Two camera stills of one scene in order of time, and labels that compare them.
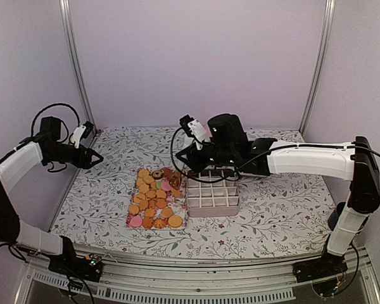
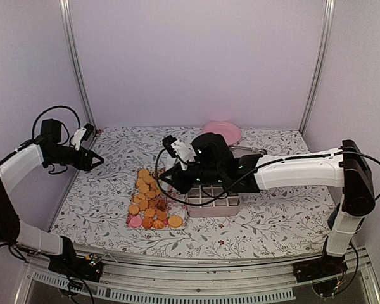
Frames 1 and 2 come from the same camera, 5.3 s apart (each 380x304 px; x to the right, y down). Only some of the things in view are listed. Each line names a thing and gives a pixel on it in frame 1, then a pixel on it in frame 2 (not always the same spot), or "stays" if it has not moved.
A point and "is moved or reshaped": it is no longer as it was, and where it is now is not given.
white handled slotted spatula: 176,178 is moved or reshaped
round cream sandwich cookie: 175,221 stays
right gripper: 194,163 → 178,183
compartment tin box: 213,193 stays
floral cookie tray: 158,199 stays
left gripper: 85,163 stays
